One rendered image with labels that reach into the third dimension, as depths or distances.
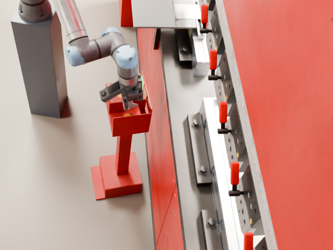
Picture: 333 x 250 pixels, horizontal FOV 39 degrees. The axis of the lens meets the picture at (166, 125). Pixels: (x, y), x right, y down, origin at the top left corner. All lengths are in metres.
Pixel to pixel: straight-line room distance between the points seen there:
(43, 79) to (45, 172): 0.52
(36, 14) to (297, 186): 1.59
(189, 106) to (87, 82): 1.24
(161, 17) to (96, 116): 1.05
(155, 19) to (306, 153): 1.20
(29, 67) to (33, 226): 0.82
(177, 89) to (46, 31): 0.71
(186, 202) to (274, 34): 0.80
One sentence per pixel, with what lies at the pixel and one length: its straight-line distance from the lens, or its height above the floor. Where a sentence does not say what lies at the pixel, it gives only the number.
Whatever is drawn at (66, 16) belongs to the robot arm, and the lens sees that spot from 1.75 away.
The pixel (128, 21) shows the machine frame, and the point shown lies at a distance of 3.32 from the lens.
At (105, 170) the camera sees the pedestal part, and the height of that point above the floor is 0.12.
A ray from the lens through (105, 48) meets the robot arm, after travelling 1.74.
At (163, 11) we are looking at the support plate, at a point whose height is 1.00.
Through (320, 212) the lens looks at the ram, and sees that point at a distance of 0.94.
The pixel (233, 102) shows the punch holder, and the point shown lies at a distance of 1.49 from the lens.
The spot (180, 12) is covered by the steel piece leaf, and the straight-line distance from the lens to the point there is 2.07.
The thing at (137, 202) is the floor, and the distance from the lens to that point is 2.65.
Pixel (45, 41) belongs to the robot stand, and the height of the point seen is 0.68.
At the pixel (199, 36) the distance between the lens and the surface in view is 2.02.
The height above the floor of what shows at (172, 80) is 0.88.
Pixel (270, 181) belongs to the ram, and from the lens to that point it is 1.16.
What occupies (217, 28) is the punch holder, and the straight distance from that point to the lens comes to 1.60.
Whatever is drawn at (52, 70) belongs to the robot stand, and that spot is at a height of 0.46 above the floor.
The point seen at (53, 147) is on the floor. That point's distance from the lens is 2.80.
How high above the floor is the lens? 2.44
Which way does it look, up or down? 57 degrees down
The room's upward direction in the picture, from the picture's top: 13 degrees clockwise
